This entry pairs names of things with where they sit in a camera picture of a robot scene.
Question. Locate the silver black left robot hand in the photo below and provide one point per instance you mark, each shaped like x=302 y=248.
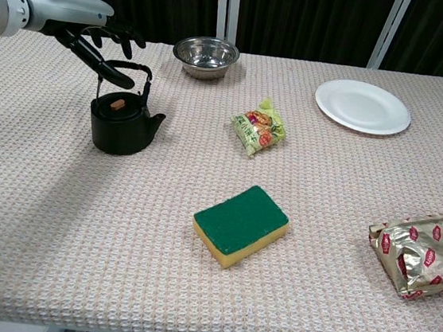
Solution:
x=67 y=6

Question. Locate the black pot with handle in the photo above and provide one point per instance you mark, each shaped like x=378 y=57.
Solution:
x=117 y=134

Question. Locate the stainless steel bowl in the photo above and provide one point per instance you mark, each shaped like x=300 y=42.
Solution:
x=205 y=58

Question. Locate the green snack packet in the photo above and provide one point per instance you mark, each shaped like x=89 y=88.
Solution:
x=259 y=130

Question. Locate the black pleated curtain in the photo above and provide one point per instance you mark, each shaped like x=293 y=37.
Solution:
x=302 y=19

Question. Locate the beige waffle tablecloth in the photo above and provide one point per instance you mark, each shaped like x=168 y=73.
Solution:
x=116 y=242

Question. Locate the green yellow sponge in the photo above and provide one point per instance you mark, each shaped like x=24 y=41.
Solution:
x=239 y=220

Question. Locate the white round plate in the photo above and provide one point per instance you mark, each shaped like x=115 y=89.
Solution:
x=362 y=106

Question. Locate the gold red snack bag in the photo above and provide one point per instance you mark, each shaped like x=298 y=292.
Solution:
x=423 y=257

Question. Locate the white vertical frame post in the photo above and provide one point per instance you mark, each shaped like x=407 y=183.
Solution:
x=227 y=10

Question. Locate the white slanted frame post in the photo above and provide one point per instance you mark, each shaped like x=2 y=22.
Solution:
x=386 y=32

